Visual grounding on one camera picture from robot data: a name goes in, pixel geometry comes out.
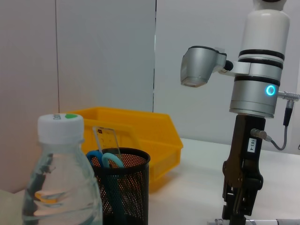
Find water bottle green label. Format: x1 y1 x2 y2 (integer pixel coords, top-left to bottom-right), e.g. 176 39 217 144
22 113 104 225

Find white grey pen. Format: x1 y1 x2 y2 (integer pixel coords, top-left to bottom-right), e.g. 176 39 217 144
207 217 300 225

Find blue scissors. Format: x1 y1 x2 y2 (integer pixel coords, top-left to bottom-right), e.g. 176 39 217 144
86 150 127 225

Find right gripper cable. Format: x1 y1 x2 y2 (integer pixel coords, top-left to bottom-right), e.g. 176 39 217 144
250 90 300 151

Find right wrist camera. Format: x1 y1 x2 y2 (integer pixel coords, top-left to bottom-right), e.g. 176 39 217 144
180 45 235 88

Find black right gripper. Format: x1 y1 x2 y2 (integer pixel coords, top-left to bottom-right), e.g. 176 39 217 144
221 113 267 225

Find yellow plastic bin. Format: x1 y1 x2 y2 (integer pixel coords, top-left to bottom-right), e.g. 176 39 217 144
64 106 184 193

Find clear plastic ruler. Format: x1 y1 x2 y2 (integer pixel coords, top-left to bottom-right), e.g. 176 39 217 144
92 126 123 163

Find black mesh pen holder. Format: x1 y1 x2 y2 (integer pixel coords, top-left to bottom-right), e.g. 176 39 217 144
86 147 151 225

